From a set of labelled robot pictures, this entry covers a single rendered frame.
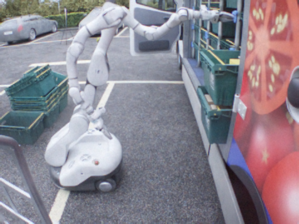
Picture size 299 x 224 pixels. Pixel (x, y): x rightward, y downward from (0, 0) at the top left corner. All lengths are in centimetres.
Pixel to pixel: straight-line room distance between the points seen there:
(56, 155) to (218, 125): 129
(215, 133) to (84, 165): 98
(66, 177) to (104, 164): 34
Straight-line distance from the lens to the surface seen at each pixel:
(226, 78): 127
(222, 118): 137
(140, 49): 444
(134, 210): 186
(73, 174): 184
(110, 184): 192
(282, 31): 83
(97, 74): 158
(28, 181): 78
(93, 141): 209
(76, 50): 137
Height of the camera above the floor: 146
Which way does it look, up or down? 27 degrees down
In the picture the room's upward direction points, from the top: straight up
